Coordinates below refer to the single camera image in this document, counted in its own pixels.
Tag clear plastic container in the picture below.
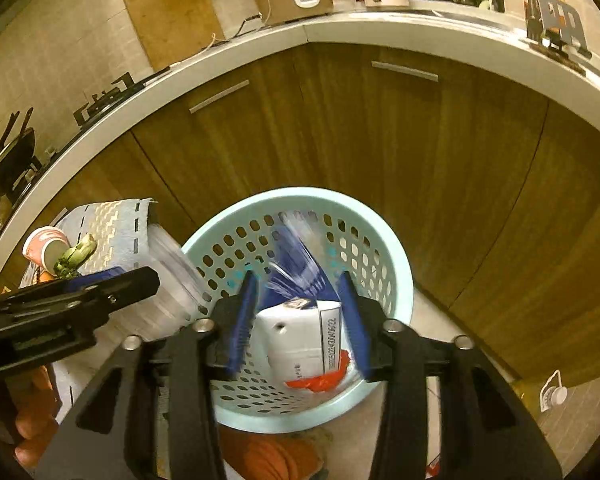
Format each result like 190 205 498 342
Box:
130 222 211 341

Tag patterned grey tablecloth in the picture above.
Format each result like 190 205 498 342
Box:
17 199 161 413

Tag clear blue plastic wrapper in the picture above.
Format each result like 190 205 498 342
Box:
262 212 341 311

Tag person's left hand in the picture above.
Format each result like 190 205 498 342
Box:
14 365 63 468

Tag wooden cutting board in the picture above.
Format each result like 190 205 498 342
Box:
121 0 227 72

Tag metal faucet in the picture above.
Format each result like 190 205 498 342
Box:
520 0 548 41

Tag black wok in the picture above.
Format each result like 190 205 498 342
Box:
0 107 43 191

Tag light blue plastic basket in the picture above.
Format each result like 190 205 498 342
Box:
180 187 415 433

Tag wooden base cabinet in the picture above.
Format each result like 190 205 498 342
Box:
0 42 600 391

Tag orange plastic wrapper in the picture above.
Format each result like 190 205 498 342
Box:
285 350 353 392

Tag orange white paper cup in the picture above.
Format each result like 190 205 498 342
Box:
22 226 72 272

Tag white milk carton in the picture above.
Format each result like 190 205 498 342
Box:
255 299 353 386

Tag black gas stove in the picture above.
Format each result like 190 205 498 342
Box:
75 72 171 128

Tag orange cloth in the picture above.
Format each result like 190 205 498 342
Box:
219 432 331 480

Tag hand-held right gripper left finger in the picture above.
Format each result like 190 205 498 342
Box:
34 270 261 480

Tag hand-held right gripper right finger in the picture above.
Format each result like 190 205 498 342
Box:
336 270 563 480

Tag white power cable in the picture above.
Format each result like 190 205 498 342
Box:
200 0 272 53

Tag green leafy vegetable scrap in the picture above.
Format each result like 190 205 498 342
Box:
54 236 97 280

